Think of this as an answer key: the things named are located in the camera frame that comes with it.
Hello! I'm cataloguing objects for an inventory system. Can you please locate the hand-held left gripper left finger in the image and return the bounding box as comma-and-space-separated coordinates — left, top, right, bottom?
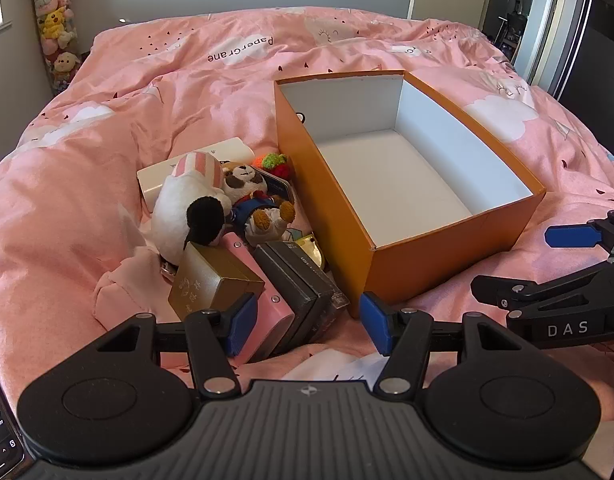
94, 292, 259, 402

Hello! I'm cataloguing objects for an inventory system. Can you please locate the brown plush animal blue outfit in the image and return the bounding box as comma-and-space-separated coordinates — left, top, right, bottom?
222, 161, 297, 242

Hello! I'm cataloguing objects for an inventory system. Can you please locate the crocheted orange and red toy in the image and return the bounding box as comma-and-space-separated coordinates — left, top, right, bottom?
252, 152, 294, 178

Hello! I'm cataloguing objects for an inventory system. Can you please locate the gold textured box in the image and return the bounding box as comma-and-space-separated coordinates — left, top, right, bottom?
168, 242, 265, 321

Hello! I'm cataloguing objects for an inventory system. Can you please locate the cream white box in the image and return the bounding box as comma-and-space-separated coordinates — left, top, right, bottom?
137, 137, 255, 211

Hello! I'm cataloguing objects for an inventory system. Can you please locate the dark grey box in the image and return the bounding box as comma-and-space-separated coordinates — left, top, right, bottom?
272, 240, 350, 311
251, 244, 335, 348

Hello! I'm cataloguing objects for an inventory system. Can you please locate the pink printed blanket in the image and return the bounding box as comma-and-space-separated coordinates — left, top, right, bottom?
0, 5, 614, 480

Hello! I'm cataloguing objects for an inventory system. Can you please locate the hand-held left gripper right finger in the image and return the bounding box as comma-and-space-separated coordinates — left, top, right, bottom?
359, 291, 525, 402

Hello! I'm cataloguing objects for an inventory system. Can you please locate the yellow glossy case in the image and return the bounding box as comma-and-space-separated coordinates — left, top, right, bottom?
293, 234, 329, 272

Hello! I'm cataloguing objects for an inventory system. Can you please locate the pink case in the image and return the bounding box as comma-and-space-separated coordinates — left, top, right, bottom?
222, 231, 295, 363

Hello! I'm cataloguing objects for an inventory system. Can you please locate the white plush dog striped hat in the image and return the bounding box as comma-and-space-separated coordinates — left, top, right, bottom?
151, 152, 234, 267

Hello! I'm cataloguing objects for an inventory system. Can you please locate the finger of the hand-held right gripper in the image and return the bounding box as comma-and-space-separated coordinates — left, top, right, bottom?
470, 260, 614, 318
544, 209, 614, 265

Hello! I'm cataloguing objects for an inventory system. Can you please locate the dark glass sliding door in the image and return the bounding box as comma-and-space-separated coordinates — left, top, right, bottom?
512, 0, 614, 116

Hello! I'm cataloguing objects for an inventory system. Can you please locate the orange cardboard box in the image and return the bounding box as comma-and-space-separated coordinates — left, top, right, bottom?
273, 70, 546, 319

